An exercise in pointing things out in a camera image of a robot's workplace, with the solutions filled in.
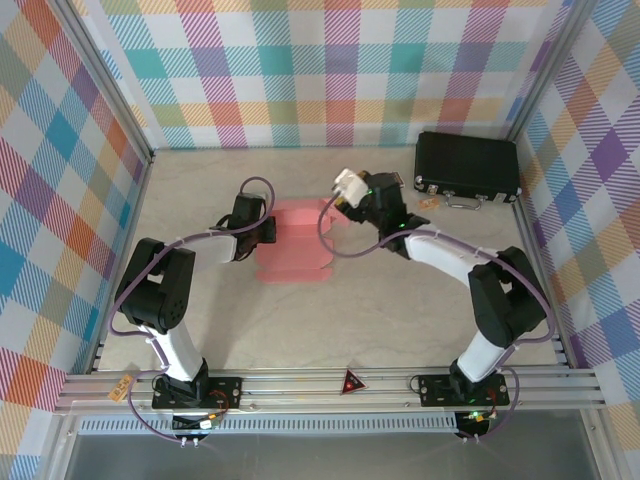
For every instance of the pink cloth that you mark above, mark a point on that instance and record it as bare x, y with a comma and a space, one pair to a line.
295, 240

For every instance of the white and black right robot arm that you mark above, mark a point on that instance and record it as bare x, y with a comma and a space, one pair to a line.
480, 355

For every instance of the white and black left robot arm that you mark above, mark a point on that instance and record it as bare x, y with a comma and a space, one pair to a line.
180, 350

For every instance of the black carrying case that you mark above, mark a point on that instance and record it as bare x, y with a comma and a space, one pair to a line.
465, 160

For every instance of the wide grooved aluminium beam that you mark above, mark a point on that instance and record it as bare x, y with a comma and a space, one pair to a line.
300, 385

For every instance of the red triangle sign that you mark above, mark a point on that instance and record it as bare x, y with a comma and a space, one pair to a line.
352, 384

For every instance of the black controller board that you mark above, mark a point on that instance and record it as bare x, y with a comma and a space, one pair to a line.
192, 424
472, 422

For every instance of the wooden tag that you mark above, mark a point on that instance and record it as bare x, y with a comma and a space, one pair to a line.
120, 388

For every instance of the grey metal panel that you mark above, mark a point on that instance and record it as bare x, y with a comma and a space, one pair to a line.
325, 460

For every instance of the slim aluminium floor rail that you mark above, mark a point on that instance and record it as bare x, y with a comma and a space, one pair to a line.
132, 225
540, 250

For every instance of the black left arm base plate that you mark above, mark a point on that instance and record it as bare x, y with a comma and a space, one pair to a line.
230, 392

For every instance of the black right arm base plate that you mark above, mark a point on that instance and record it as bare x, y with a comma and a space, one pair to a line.
435, 390

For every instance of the aluminium frame post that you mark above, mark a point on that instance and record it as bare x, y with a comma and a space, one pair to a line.
550, 70
111, 80

